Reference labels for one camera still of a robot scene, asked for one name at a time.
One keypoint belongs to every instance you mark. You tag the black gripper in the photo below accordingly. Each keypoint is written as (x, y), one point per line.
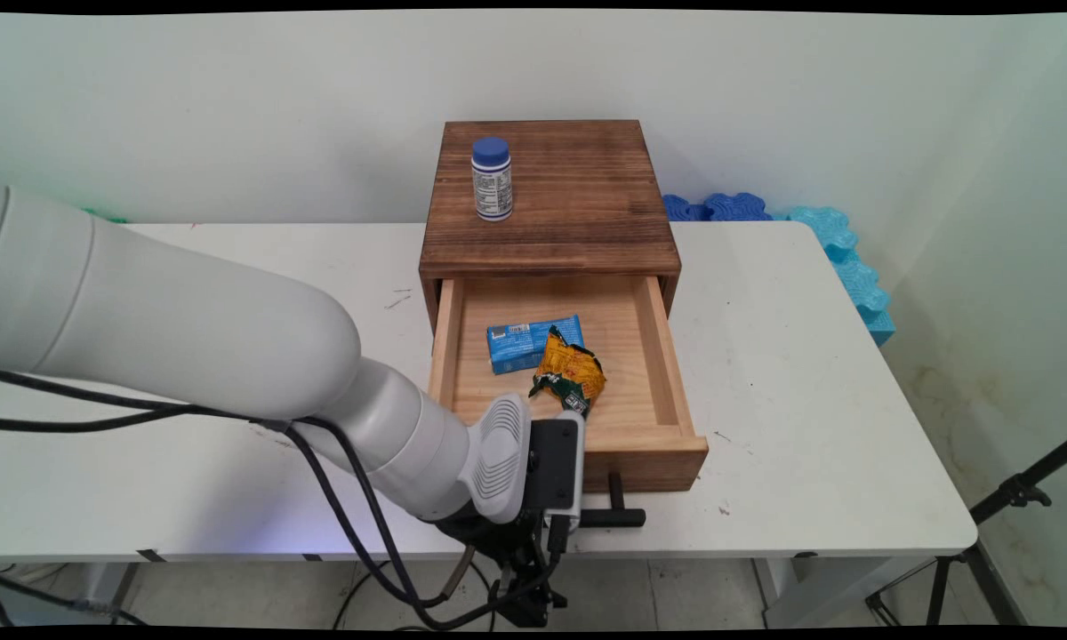
(507, 538)

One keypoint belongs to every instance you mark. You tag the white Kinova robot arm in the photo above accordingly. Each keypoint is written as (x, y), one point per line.
(187, 311)

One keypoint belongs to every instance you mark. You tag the yellow green crumpled snack bag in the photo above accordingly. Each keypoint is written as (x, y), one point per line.
(571, 369)

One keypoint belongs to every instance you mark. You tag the blue snack packet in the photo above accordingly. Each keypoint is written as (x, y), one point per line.
(529, 345)

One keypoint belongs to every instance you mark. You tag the white table leg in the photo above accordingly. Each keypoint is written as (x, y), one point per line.
(791, 591)

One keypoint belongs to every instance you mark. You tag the grey table leg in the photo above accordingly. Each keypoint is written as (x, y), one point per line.
(123, 591)

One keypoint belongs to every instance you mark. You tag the white bottle with blue cap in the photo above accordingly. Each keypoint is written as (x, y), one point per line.
(493, 182)

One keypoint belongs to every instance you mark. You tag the dark blue foam mat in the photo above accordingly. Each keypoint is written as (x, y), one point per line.
(729, 208)

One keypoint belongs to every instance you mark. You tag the light blue foam mat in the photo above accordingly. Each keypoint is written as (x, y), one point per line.
(854, 271)

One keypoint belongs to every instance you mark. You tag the black tripod stand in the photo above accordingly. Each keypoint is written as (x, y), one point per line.
(987, 507)

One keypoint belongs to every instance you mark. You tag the green foam mat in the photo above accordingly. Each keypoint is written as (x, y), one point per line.
(107, 216)

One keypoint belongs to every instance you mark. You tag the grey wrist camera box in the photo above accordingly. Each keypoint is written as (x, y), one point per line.
(553, 462)

